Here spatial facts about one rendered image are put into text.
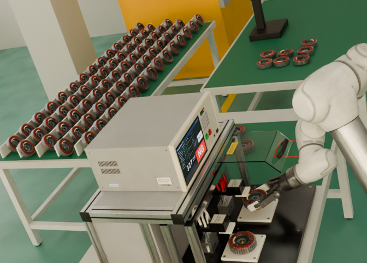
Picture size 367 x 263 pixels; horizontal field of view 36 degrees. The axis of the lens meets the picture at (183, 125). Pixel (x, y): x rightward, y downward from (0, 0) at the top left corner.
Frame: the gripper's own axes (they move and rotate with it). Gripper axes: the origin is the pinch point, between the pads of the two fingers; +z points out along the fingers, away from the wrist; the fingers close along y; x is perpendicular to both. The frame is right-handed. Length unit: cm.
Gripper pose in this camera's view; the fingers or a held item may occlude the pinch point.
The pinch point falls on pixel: (255, 198)
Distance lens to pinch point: 247.5
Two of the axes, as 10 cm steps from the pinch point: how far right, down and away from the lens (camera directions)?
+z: -6.5, 4.7, 6.0
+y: -3.6, 5.1, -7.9
